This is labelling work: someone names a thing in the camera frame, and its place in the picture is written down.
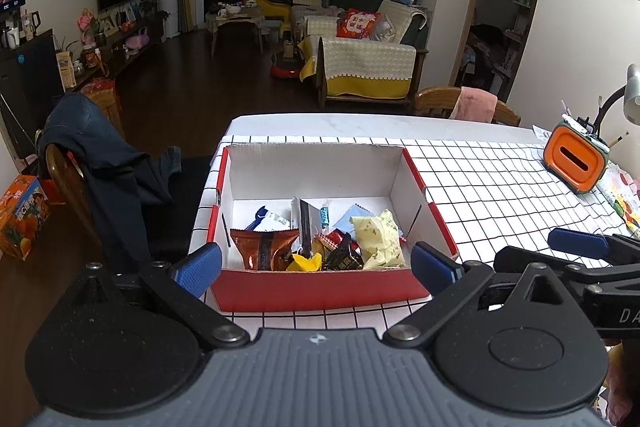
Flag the red printed cushion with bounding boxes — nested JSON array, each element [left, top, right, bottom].
[[336, 8, 382, 40]]

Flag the cream covered wooden sofa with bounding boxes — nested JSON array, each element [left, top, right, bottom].
[[300, 32, 420, 102]]

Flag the red ride-on toy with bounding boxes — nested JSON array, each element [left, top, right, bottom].
[[270, 32, 306, 80]]

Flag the black snack packet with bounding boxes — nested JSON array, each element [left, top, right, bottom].
[[324, 234, 365, 271]]

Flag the dark television cabinet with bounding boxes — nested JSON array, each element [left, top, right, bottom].
[[75, 24, 166, 84]]

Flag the grey desk lamp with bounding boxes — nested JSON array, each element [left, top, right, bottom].
[[597, 63, 640, 142]]

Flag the orange fruit carton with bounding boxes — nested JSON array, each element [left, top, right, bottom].
[[0, 174, 51, 262]]

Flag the blue white snack packet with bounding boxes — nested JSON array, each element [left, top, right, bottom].
[[244, 205, 292, 232]]

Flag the green snack packet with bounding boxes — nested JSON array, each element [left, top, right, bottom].
[[291, 197, 322, 258]]

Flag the red cardboard box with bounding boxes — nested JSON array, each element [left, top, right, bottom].
[[206, 144, 460, 313]]

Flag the person's right hand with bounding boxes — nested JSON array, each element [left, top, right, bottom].
[[605, 341, 640, 427]]

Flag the dark blue jacket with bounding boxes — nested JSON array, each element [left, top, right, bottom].
[[37, 93, 183, 260]]

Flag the orange green desk organizer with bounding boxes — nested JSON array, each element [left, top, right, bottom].
[[544, 114, 611, 194]]

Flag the pink bag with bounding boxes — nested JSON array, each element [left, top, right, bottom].
[[125, 27, 150, 51]]

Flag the pale yellow snack packet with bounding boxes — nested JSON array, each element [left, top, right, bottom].
[[349, 208, 407, 271]]

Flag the light blue snack packet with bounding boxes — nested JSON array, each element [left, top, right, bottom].
[[332, 203, 375, 233]]

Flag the small yellow snack packet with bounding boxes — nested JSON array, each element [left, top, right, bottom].
[[286, 253, 325, 273]]

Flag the pink cloth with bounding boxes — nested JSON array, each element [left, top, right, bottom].
[[448, 87, 498, 124]]

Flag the orange gift boxes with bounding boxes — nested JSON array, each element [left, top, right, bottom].
[[80, 78, 123, 132]]

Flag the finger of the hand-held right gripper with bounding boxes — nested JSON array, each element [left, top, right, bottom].
[[547, 228, 640, 264], [494, 246, 583, 288]]

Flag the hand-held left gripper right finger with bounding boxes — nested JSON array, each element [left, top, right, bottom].
[[382, 242, 576, 348]]

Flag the maroon snack packet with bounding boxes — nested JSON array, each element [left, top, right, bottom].
[[229, 228, 301, 273]]

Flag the red snack packet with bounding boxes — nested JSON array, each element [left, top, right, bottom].
[[314, 228, 357, 253]]

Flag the colourful printed cloth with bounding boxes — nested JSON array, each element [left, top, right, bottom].
[[597, 164, 640, 238]]

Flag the checkered tablecloth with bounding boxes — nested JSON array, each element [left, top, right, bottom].
[[187, 134, 640, 345]]

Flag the wooden coffee table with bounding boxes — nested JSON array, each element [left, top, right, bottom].
[[206, 4, 266, 58]]

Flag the wooden chair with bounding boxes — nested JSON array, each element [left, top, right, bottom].
[[414, 86, 522, 128], [45, 142, 101, 248]]

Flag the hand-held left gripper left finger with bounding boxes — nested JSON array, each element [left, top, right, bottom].
[[57, 243, 250, 350]]

